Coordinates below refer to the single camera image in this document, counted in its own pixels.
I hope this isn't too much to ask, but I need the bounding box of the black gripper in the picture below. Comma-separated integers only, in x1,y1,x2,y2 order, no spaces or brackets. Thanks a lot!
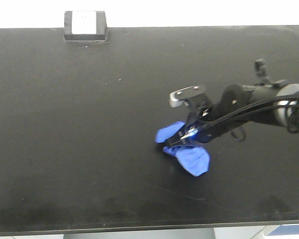
164,97,244,147

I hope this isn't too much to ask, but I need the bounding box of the blue microfiber cloth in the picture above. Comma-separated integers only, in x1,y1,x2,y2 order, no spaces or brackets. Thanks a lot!
155,121,210,177

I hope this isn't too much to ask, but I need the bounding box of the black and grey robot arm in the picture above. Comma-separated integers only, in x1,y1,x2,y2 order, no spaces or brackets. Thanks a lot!
156,59,299,147

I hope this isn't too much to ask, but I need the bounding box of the black benchtop outlet box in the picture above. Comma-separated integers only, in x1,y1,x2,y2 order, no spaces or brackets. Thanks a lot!
64,10,108,42

